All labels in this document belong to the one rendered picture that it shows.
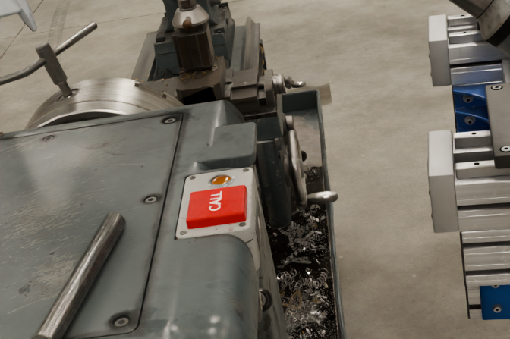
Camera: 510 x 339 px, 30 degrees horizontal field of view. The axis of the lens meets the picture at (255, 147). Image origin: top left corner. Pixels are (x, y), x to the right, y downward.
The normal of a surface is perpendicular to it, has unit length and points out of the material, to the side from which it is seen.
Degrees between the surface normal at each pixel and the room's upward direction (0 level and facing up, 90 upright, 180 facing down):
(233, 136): 0
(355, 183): 0
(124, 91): 21
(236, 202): 0
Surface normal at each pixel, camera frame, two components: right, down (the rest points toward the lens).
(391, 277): -0.17, -0.89
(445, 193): -0.16, 0.46
